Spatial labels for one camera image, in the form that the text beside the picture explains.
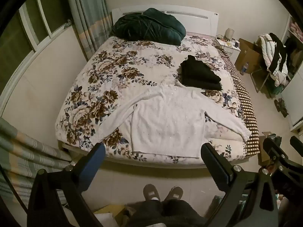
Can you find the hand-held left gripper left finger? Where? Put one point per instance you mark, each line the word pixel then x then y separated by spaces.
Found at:
pixel 93 163

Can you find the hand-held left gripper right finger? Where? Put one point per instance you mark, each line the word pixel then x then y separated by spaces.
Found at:
pixel 213 164

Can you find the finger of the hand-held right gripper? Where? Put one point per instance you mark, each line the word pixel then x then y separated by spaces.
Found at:
pixel 273 149
pixel 297 145

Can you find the white knit sweater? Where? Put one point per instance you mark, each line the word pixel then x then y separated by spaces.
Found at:
pixel 165 120

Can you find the black folded clothes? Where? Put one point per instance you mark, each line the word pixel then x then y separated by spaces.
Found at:
pixel 198 72

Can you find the small cardboard box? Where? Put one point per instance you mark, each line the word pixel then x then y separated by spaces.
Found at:
pixel 264 151

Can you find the dark shoes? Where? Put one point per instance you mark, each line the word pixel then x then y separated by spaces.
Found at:
pixel 281 107

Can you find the yellow box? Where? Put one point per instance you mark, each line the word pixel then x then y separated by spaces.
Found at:
pixel 111 210

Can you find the white wardrobe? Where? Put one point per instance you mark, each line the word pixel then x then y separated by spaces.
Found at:
pixel 293 92

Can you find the green striped curtain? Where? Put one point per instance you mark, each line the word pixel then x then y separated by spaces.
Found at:
pixel 26 151
pixel 87 14

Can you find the metal chair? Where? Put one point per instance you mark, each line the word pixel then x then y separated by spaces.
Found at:
pixel 262 80

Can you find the person's legs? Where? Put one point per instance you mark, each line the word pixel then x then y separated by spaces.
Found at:
pixel 163 214

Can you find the plastic water bottle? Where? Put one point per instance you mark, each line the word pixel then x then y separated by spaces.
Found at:
pixel 244 69

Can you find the floral blanket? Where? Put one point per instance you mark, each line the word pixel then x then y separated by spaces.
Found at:
pixel 118 75

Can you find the pile of jackets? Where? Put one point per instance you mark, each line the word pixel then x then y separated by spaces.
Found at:
pixel 274 56

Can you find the large cardboard box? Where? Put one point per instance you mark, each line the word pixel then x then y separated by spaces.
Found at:
pixel 248 53

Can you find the white nightstand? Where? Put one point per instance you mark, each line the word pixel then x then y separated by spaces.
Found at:
pixel 233 52

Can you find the dark cup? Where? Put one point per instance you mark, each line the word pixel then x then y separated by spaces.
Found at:
pixel 236 43

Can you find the white jar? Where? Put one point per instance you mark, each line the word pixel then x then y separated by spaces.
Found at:
pixel 229 33

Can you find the white headboard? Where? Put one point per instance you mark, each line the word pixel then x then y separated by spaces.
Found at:
pixel 201 21

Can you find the white framed window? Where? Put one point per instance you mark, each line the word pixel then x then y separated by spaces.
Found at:
pixel 26 35

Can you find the dark green duvet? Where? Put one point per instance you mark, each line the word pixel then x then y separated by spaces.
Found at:
pixel 146 27

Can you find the bed frame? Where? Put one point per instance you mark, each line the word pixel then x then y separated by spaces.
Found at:
pixel 151 164

